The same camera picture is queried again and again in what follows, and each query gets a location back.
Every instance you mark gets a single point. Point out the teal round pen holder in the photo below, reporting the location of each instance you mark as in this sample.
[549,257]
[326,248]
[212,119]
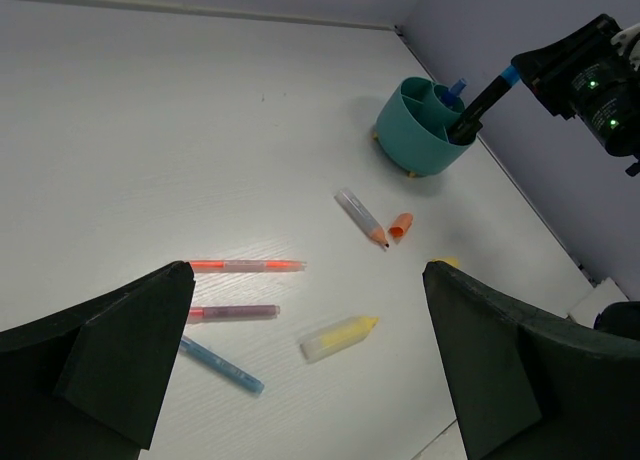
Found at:
[412,127]

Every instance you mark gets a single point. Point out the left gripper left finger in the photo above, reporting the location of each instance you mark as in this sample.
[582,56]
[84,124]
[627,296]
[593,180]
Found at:
[89,381]

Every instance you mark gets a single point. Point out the orange marker cap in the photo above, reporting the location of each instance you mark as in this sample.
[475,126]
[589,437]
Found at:
[401,225]

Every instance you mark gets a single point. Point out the yellow marker cap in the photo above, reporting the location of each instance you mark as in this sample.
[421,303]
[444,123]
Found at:
[452,261]

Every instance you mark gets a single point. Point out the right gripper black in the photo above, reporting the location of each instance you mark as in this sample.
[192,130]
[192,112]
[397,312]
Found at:
[592,74]

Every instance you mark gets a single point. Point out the yellow translucent marker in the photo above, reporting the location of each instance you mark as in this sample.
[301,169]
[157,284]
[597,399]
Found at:
[337,337]

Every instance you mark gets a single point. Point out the thin blue pen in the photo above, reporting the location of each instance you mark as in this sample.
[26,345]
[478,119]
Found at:
[221,366]

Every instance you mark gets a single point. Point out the thin pink purple pen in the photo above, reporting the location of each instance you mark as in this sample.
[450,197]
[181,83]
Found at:
[206,314]

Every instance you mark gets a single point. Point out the blue black highlighter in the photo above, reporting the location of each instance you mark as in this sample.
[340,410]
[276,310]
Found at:
[464,130]

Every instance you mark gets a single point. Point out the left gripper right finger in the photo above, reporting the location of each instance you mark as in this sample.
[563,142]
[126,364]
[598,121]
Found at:
[527,384]

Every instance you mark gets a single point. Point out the grey marker orange tip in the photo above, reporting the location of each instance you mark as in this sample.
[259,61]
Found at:
[361,216]

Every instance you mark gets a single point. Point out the thin orange pen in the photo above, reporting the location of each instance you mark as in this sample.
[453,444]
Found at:
[246,266]

